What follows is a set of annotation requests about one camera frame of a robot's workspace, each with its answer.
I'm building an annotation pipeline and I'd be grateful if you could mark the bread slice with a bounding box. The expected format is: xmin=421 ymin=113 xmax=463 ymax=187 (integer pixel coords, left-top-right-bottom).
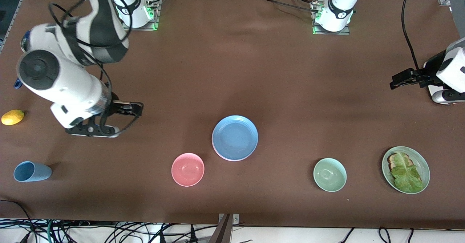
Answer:
xmin=387 ymin=153 xmax=413 ymax=171

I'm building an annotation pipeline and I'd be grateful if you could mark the white toaster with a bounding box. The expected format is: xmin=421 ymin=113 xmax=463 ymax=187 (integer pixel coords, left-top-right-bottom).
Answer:
xmin=423 ymin=60 xmax=465 ymax=106

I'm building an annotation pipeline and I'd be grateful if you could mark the yellow lemon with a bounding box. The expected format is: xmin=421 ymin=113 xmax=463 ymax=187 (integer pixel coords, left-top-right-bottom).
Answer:
xmin=1 ymin=109 xmax=25 ymax=126

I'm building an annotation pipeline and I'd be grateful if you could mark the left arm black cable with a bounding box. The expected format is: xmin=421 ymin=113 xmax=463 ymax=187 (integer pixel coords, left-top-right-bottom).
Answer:
xmin=401 ymin=0 xmax=438 ymax=82

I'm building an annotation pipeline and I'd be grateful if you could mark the green plate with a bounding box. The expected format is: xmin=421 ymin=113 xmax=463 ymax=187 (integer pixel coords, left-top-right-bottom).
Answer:
xmin=381 ymin=146 xmax=430 ymax=195

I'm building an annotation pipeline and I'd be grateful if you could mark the dark wedge post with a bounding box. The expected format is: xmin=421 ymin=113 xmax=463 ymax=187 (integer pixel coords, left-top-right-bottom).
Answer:
xmin=208 ymin=214 xmax=232 ymax=243

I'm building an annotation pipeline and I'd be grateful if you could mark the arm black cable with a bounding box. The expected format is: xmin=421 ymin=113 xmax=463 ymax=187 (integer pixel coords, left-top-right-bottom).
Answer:
xmin=401 ymin=0 xmax=438 ymax=82
xmin=48 ymin=0 xmax=143 ymax=134

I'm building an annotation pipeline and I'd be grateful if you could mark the green deep bowl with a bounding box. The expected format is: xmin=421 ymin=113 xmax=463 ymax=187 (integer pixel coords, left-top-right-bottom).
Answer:
xmin=313 ymin=158 xmax=347 ymax=193

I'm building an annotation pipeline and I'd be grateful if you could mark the pink deep bowl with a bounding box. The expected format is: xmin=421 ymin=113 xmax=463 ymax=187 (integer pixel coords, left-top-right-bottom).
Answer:
xmin=171 ymin=153 xmax=205 ymax=187

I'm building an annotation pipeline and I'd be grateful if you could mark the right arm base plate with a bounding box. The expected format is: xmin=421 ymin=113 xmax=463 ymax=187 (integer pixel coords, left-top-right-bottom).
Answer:
xmin=121 ymin=0 xmax=160 ymax=31

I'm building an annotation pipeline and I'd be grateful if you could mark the blue shallow bowl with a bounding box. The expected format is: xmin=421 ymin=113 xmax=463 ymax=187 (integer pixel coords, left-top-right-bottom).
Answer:
xmin=212 ymin=115 xmax=259 ymax=162

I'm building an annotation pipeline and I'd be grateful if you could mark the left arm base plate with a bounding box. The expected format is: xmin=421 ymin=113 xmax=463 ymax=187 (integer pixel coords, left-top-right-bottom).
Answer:
xmin=312 ymin=1 xmax=350 ymax=36

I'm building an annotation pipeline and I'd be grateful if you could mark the metal saucepan blue handle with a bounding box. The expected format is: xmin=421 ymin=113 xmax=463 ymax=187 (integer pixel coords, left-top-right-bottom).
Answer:
xmin=14 ymin=31 xmax=33 ymax=89

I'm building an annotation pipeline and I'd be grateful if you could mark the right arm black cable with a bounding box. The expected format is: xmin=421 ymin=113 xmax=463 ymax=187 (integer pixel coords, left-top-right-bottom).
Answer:
xmin=48 ymin=0 xmax=143 ymax=134

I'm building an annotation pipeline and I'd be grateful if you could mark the brown table cover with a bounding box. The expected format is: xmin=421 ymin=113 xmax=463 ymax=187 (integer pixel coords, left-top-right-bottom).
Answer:
xmin=0 ymin=0 xmax=465 ymax=230

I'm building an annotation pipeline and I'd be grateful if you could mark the green lettuce leaf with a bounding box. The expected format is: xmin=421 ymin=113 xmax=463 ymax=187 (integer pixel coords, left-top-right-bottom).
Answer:
xmin=391 ymin=152 xmax=424 ymax=193

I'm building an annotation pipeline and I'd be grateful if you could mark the pink shallow bowl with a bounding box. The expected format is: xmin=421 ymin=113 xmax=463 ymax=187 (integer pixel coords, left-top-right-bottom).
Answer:
xmin=212 ymin=138 xmax=255 ymax=162

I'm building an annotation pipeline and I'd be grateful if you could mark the blue cup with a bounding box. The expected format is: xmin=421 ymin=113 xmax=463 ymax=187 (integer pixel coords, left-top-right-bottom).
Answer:
xmin=13 ymin=161 xmax=52 ymax=182

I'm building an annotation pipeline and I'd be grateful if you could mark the left arm base cable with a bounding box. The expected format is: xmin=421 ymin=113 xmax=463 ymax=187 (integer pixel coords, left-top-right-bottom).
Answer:
xmin=252 ymin=0 xmax=320 ymax=12

